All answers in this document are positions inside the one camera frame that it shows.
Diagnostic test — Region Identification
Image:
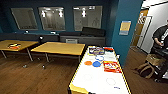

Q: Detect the white gaming table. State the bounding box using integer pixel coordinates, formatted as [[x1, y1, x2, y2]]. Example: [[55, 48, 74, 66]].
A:
[[67, 45, 132, 94]]

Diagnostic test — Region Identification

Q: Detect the grey sofa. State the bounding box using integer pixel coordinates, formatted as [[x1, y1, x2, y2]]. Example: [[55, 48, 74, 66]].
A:
[[59, 31, 108, 48]]

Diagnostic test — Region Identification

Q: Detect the purple board game box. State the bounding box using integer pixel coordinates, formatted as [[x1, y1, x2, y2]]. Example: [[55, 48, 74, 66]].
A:
[[87, 46, 106, 56]]

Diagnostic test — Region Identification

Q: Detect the orange plastic bowl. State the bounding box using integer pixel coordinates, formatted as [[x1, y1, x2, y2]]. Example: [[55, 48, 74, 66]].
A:
[[83, 60, 93, 66]]

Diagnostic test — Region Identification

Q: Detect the clear bowl with blue rim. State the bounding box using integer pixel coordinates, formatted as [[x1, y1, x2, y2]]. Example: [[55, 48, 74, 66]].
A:
[[94, 54, 105, 62]]

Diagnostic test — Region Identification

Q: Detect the black sofa cushion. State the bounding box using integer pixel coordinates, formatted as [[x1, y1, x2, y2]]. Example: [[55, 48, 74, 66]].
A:
[[81, 26, 107, 38]]

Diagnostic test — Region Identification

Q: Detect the blue plastic bowl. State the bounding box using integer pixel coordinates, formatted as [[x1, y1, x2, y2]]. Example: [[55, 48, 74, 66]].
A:
[[92, 60, 102, 68]]

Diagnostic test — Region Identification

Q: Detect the red flat box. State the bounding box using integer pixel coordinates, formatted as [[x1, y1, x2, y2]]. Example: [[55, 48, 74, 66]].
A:
[[103, 46, 115, 53]]

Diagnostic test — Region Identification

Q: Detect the plain wooden table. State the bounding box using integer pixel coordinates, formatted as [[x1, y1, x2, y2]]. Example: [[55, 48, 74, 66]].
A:
[[30, 41, 86, 63]]

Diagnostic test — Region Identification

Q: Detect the red snack bag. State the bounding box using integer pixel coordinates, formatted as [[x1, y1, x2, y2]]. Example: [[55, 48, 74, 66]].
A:
[[102, 60, 123, 74]]

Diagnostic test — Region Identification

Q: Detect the dark low bench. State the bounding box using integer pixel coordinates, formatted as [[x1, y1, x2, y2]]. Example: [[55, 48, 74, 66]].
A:
[[0, 32, 61, 44]]

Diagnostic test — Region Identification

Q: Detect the white hallway door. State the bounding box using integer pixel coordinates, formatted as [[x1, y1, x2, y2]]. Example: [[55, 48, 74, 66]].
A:
[[136, 14, 154, 53]]

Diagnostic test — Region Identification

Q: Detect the wooden table with clutter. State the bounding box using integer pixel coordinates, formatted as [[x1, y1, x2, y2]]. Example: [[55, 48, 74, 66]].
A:
[[0, 39, 40, 61]]

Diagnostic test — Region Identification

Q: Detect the red and orange item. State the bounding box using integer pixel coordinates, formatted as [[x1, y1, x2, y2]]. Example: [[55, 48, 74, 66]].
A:
[[7, 43, 22, 51]]

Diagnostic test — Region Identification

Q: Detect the cardboard box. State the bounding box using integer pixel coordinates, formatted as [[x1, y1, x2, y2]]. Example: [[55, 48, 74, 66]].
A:
[[145, 53, 166, 68]]

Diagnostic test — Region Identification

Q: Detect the person in black shirt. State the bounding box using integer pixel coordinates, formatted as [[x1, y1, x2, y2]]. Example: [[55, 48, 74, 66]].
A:
[[150, 24, 168, 56]]

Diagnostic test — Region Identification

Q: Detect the wide glass wall panel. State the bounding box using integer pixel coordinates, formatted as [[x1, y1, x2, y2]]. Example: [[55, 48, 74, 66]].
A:
[[73, 5, 104, 32]]

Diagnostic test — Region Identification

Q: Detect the yellow wall poster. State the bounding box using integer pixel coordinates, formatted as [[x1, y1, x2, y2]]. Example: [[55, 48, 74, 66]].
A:
[[118, 20, 132, 36]]

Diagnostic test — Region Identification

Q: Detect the narrow glass wall panel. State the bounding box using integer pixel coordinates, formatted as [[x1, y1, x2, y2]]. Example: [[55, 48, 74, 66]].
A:
[[10, 7, 39, 31]]

